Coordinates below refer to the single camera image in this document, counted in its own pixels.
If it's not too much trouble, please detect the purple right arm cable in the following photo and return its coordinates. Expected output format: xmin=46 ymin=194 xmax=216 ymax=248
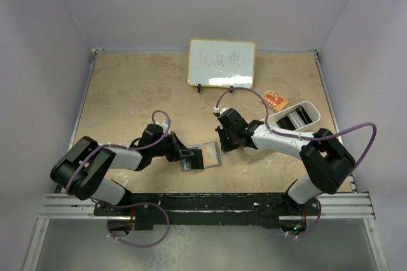
xmin=214 ymin=87 xmax=378 ymax=176

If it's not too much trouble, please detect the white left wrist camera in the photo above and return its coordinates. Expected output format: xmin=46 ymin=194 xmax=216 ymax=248
xmin=155 ymin=118 xmax=172 ymax=129

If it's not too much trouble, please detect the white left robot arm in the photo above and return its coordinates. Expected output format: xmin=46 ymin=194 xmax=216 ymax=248
xmin=50 ymin=123 xmax=204 ymax=215

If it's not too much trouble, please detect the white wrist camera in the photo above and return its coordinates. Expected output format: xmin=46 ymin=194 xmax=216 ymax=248
xmin=214 ymin=108 xmax=228 ymax=116
xmin=155 ymin=118 xmax=172 ymax=129

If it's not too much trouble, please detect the white box with cards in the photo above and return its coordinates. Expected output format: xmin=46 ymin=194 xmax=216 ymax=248
xmin=244 ymin=101 xmax=321 ymax=158

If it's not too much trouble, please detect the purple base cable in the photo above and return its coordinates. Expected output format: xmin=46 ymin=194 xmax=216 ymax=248
xmin=106 ymin=202 xmax=170 ymax=248
xmin=286 ymin=194 xmax=322 ymax=240

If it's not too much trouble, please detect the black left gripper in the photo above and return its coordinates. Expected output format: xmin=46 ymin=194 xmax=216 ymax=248
xmin=150 ymin=131 xmax=193 ymax=162

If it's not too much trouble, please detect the small whiteboard with writing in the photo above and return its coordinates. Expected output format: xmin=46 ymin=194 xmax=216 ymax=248
xmin=187 ymin=38 xmax=256 ymax=88

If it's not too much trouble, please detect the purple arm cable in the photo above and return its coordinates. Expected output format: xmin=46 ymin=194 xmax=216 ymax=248
xmin=65 ymin=110 xmax=172 ymax=196
xmin=214 ymin=87 xmax=378 ymax=176

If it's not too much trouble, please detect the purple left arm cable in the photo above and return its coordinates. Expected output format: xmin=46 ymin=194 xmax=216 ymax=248
xmin=65 ymin=110 xmax=172 ymax=196

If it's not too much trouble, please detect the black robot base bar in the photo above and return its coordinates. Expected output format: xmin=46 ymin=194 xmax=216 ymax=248
xmin=92 ymin=190 xmax=321 ymax=233

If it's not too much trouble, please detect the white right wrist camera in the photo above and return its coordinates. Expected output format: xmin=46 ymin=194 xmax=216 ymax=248
xmin=214 ymin=108 xmax=228 ymax=116

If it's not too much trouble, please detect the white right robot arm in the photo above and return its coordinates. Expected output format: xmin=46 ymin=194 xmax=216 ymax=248
xmin=214 ymin=108 xmax=355 ymax=214

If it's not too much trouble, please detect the grey card holder wallet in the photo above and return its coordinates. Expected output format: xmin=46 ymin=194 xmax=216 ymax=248
xmin=181 ymin=142 xmax=222 ymax=172

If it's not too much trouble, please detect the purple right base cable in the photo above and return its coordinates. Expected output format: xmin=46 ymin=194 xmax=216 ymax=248
xmin=286 ymin=194 xmax=322 ymax=240

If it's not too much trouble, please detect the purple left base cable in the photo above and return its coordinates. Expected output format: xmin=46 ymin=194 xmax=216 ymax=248
xmin=106 ymin=202 xmax=170 ymax=248

